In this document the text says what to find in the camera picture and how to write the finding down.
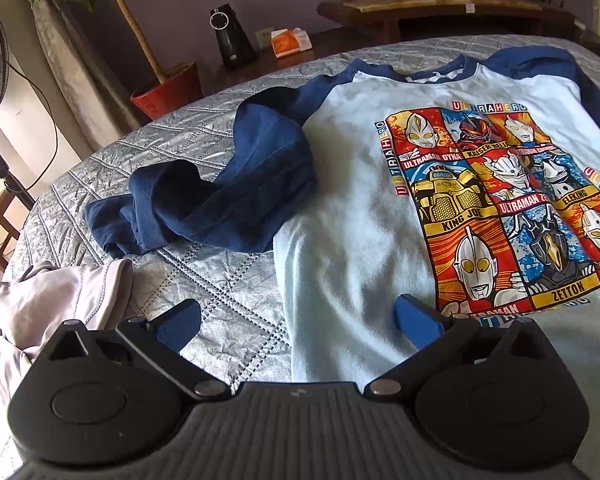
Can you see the silver quilted bedspread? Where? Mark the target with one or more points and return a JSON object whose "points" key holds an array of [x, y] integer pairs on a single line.
{"points": [[220, 280]]}

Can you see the dark wooden low table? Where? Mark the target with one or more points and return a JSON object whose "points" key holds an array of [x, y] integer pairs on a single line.
{"points": [[240, 77]]}

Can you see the printed blue raglan shirt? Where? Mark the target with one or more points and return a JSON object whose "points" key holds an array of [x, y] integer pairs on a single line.
{"points": [[350, 185]]}

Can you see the green indoor tree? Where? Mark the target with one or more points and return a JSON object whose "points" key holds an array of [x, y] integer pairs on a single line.
{"points": [[135, 25]]}

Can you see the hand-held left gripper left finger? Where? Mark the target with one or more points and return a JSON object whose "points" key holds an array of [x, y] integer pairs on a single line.
{"points": [[180, 322]]}

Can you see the black cone speaker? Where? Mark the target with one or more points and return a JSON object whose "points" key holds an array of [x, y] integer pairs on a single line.
{"points": [[232, 40]]}

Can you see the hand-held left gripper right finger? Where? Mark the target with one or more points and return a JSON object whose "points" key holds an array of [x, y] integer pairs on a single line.
{"points": [[420, 317]]}

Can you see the beige curtain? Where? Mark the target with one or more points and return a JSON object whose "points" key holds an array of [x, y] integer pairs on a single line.
{"points": [[70, 75]]}

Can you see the pale pink garment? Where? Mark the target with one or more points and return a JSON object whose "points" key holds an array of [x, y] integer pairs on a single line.
{"points": [[55, 300]]}

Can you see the wooden television stand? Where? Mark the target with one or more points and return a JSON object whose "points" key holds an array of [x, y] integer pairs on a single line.
{"points": [[430, 12]]}

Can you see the orange tissue pack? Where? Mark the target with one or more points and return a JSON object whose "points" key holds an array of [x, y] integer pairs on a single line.
{"points": [[290, 42]]}

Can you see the white wall socket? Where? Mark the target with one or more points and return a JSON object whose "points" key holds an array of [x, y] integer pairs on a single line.
{"points": [[265, 39]]}

